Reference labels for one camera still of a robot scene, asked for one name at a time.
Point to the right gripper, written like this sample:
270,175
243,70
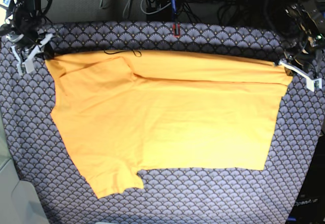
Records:
22,41

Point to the white plastic bin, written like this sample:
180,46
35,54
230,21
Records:
19,200

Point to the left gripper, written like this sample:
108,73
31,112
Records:
307,58

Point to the red and black clamp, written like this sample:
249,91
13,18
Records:
176,29

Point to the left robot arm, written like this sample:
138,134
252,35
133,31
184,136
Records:
308,16

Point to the black OpenArm box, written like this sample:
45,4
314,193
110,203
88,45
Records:
309,206

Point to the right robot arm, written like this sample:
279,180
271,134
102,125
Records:
20,23

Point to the blue fan-patterned tablecloth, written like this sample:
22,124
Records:
193,195

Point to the yellow T-shirt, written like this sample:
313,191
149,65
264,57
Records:
120,113

